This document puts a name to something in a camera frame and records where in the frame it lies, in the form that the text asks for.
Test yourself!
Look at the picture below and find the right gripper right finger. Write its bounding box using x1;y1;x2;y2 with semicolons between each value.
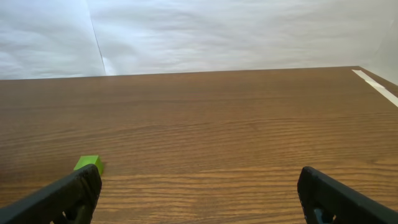
297;166;398;224

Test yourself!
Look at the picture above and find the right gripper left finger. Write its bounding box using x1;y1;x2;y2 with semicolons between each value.
0;164;103;224

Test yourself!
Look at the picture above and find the green cube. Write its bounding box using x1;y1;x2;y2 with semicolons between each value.
73;155;104;175

